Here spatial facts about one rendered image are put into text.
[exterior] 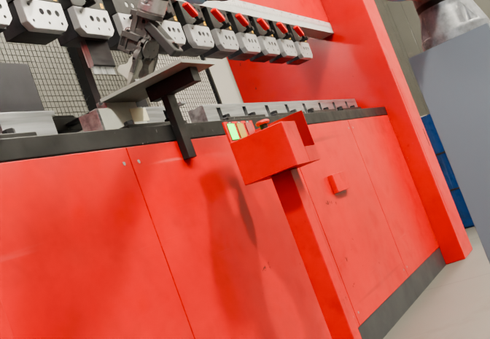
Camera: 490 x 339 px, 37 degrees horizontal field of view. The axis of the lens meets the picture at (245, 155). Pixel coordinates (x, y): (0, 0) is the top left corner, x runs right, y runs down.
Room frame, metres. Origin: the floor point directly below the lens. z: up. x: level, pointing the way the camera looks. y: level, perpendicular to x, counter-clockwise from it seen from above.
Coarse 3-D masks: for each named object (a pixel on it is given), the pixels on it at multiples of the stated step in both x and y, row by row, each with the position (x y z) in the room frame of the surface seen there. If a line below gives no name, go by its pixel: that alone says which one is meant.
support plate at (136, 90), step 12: (180, 60) 1.79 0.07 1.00; (192, 60) 1.85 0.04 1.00; (156, 72) 1.82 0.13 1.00; (168, 72) 1.85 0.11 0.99; (132, 84) 1.86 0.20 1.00; (144, 84) 1.88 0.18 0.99; (108, 96) 1.89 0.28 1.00; (120, 96) 1.91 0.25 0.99; (132, 96) 1.97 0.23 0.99; (144, 96) 2.02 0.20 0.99
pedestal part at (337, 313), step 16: (272, 176) 2.02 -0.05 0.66; (288, 176) 2.00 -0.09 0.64; (288, 192) 2.01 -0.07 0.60; (304, 192) 2.03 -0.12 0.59; (288, 208) 2.01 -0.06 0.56; (304, 208) 2.00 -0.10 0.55; (304, 224) 2.00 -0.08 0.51; (304, 240) 2.01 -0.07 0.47; (320, 240) 2.02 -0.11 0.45; (304, 256) 2.01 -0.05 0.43; (320, 256) 2.00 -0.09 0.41; (320, 272) 2.00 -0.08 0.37; (336, 272) 2.05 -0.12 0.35; (320, 288) 2.01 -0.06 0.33; (336, 288) 2.00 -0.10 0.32; (320, 304) 2.02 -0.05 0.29; (336, 304) 2.00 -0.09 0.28; (336, 320) 2.01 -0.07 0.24; (352, 320) 2.03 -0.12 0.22; (336, 336) 2.01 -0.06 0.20; (352, 336) 2.00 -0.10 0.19
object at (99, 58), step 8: (88, 40) 1.96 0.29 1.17; (88, 48) 1.94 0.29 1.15; (96, 48) 1.98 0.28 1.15; (104, 48) 2.01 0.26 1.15; (88, 56) 1.95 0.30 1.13; (96, 56) 1.97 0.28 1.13; (104, 56) 2.00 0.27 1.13; (88, 64) 1.95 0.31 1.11; (96, 64) 1.95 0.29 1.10; (104, 64) 1.99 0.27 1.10; (112, 64) 2.02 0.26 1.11; (96, 72) 1.96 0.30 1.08; (104, 72) 1.99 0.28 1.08; (112, 72) 2.03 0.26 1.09
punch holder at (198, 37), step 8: (176, 8) 2.43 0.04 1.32; (200, 8) 2.56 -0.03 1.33; (176, 16) 2.44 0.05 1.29; (184, 16) 2.43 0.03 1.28; (200, 16) 2.54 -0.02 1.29; (184, 24) 2.43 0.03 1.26; (192, 24) 2.47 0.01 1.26; (200, 24) 2.51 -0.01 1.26; (184, 32) 2.43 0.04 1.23; (192, 32) 2.44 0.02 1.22; (200, 32) 2.49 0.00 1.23; (208, 32) 2.54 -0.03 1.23; (192, 40) 2.43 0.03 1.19; (200, 40) 2.47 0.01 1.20; (208, 40) 2.52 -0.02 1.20; (184, 48) 2.45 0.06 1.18; (192, 48) 2.45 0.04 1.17; (200, 48) 2.49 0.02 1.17; (208, 48) 2.53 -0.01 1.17; (192, 56) 2.56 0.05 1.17
